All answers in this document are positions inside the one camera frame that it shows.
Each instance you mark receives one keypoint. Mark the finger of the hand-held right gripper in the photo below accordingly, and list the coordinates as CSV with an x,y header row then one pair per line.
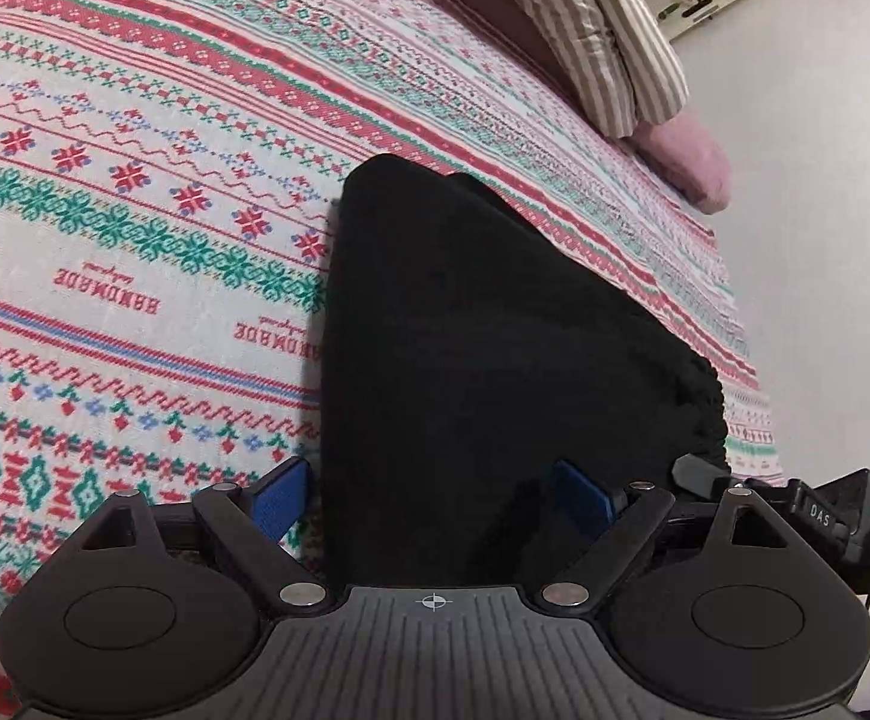
x,y
697,476

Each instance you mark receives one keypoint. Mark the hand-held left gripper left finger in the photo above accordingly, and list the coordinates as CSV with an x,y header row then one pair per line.
x,y
277,504

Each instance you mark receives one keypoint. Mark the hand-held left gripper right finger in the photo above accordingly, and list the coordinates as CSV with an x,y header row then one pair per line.
x,y
581,499

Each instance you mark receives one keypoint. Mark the black pants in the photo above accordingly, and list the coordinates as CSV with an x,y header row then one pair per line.
x,y
480,352

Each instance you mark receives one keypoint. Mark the patterned bed sheet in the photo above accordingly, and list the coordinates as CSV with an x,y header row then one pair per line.
x,y
142,165

